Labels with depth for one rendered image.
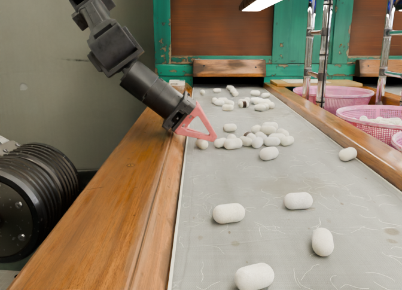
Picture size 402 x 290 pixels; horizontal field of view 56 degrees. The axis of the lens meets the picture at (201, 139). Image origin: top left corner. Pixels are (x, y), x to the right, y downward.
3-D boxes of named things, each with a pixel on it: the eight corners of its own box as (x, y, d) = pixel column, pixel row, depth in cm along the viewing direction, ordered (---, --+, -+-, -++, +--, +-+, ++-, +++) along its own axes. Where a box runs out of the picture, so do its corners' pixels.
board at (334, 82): (276, 86, 146) (277, 83, 145) (270, 82, 160) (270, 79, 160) (362, 86, 146) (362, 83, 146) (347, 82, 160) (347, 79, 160)
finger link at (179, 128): (224, 119, 77) (188, 91, 75) (227, 128, 70) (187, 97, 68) (203, 145, 78) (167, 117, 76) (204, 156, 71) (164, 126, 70)
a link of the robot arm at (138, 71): (112, 81, 66) (132, 55, 66) (116, 81, 73) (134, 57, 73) (145, 106, 68) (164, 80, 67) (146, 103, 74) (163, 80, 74)
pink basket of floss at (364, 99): (347, 129, 116) (350, 98, 114) (276, 116, 135) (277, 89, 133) (384, 117, 134) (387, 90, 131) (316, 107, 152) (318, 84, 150)
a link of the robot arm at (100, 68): (84, 54, 66) (124, 24, 66) (95, 57, 77) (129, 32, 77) (127, 109, 68) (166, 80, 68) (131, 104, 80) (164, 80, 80)
